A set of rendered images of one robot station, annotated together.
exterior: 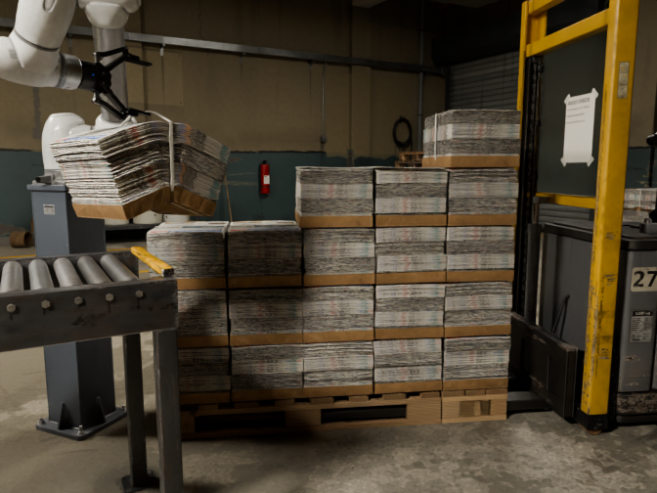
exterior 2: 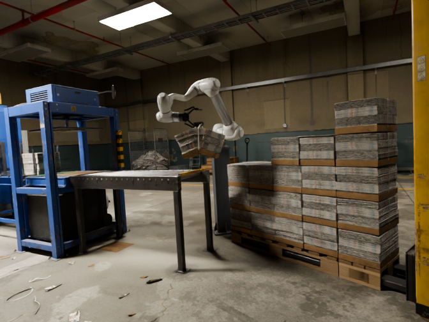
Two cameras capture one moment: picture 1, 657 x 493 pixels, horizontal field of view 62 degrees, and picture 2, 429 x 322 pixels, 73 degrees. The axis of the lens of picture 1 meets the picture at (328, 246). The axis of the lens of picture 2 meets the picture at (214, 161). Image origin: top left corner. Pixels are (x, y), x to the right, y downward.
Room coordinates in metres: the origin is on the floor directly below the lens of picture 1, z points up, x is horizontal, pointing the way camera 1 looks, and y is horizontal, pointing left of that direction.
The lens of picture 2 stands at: (0.29, -1.75, 1.05)
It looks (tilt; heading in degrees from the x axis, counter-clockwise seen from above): 3 degrees down; 57
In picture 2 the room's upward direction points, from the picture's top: 3 degrees counter-clockwise
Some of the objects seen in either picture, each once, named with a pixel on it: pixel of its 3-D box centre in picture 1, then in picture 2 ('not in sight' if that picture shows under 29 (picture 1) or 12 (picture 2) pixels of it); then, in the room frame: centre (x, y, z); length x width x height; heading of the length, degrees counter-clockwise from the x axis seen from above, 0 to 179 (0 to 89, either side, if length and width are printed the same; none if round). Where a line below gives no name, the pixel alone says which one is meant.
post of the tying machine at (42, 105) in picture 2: not in sight; (51, 181); (0.47, 1.50, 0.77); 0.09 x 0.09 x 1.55; 29
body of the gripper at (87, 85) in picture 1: (93, 77); (184, 117); (1.53, 0.64, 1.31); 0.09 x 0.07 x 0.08; 140
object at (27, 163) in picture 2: not in sight; (40, 163); (0.43, 2.47, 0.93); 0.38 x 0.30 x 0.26; 119
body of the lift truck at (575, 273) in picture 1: (628, 312); not in sight; (2.47, -1.39, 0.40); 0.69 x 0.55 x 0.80; 7
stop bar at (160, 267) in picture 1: (151, 259); (193, 171); (1.52, 0.50, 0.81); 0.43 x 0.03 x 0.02; 29
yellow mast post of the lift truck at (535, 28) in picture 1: (525, 186); not in sight; (2.75, -0.98, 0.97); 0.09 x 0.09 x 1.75; 7
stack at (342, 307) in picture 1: (299, 320); (286, 207); (2.28, 0.13, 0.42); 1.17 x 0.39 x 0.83; 97
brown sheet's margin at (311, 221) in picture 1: (330, 216); (297, 160); (2.30, -0.01, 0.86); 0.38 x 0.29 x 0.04; 6
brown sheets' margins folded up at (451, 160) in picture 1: (462, 267); (367, 191); (2.37, -0.59, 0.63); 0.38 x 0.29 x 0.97; 7
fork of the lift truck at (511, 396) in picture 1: (428, 405); (338, 266); (2.23, -0.43, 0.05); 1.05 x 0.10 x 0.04; 97
